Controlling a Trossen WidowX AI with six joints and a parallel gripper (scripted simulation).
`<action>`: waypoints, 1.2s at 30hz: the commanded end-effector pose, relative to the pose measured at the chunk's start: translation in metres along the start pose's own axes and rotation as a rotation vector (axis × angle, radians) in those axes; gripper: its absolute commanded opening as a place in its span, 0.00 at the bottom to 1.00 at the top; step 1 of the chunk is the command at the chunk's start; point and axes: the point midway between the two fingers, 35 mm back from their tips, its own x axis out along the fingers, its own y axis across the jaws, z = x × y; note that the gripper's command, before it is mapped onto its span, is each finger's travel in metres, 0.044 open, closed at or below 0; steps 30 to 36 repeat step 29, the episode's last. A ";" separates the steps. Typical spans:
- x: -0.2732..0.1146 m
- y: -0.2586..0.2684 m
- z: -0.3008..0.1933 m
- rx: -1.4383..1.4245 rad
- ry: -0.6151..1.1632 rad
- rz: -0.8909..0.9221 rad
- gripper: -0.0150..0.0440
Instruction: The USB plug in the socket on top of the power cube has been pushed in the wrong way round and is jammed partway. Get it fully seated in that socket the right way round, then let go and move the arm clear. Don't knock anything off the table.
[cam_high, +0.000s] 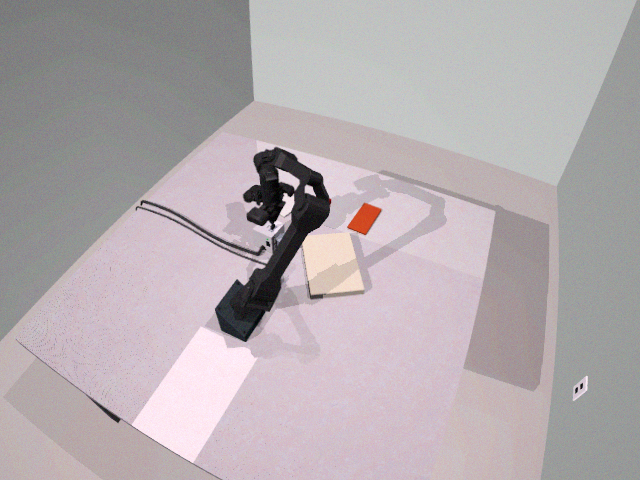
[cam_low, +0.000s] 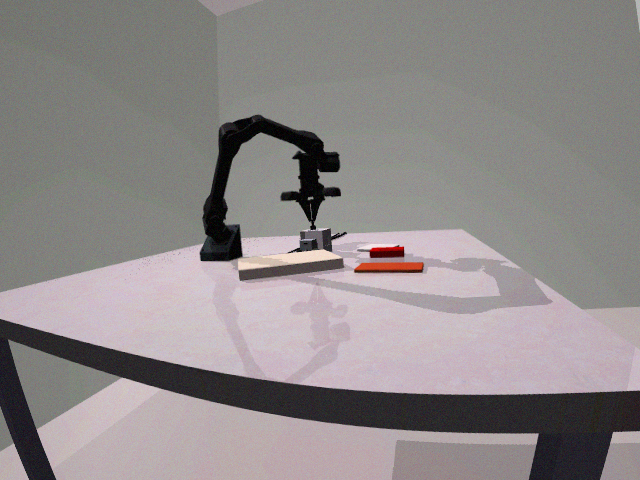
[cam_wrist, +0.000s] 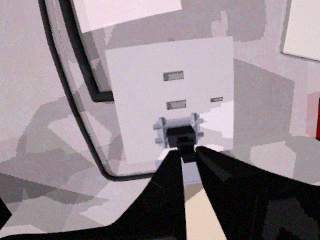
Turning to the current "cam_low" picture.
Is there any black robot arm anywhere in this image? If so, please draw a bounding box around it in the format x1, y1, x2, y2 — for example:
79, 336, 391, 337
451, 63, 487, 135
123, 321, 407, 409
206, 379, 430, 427
202, 115, 341, 246

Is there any orange flat slab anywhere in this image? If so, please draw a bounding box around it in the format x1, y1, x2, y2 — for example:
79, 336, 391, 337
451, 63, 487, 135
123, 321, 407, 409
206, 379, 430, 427
354, 262, 423, 273

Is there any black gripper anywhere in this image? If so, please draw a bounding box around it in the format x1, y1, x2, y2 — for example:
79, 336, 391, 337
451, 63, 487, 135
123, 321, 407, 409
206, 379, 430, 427
280, 171, 341, 222

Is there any beige flat box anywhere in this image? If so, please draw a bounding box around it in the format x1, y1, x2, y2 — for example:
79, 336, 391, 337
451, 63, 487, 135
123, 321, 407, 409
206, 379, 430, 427
238, 249, 344, 281

